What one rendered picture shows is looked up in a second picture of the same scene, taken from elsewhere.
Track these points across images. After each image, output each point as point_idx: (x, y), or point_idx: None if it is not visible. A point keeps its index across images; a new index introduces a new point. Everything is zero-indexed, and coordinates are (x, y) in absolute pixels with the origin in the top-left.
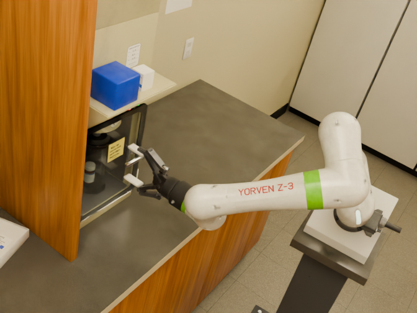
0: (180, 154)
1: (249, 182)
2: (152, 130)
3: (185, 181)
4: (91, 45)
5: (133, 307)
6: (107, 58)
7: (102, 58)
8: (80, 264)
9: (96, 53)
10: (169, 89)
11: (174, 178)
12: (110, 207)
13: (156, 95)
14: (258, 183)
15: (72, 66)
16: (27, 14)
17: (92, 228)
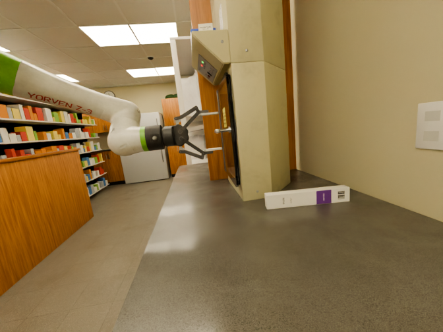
0: (310, 266)
1: (84, 87)
2: (430, 261)
3: (157, 126)
4: (190, 17)
5: None
6: (216, 27)
7: (215, 29)
8: (204, 180)
9: (214, 26)
10: (191, 39)
11: (168, 126)
12: (236, 190)
13: (192, 47)
14: (75, 83)
15: None
16: None
17: (225, 185)
